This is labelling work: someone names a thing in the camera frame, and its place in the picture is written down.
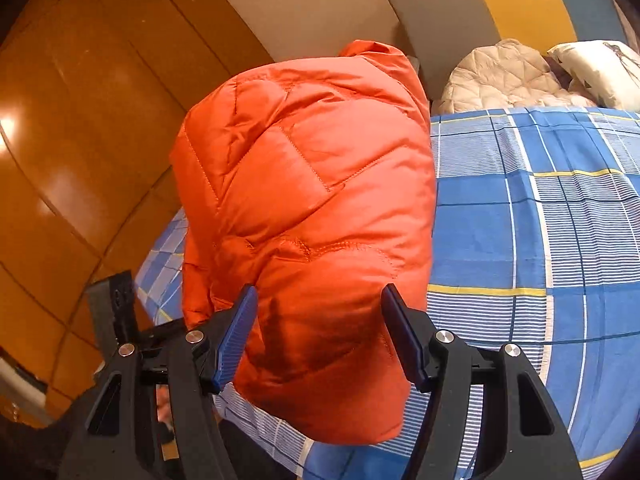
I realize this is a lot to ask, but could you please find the beige quilted jacket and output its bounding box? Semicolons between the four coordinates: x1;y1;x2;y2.
432;38;598;115

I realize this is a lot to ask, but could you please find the grey yellow blue padded headboard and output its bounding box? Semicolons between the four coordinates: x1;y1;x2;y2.
386;0;633;98

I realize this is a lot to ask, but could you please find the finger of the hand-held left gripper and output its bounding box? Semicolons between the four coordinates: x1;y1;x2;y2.
85;271;143;361

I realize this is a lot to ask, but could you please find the grey white object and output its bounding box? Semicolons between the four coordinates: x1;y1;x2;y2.
0;355;51;428

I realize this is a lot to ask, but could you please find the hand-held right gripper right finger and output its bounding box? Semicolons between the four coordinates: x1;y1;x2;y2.
381;283;583;480

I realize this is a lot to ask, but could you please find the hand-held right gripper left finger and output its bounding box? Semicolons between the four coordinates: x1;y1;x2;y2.
60;284;260;480

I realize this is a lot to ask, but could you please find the white printed pillow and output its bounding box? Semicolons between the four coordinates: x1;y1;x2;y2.
546;40;640;111

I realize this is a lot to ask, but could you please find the orange down jacket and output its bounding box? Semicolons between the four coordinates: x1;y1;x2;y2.
169;39;438;446

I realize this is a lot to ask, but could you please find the blue plaid bed sheet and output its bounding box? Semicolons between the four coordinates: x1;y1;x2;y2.
134;106;640;480

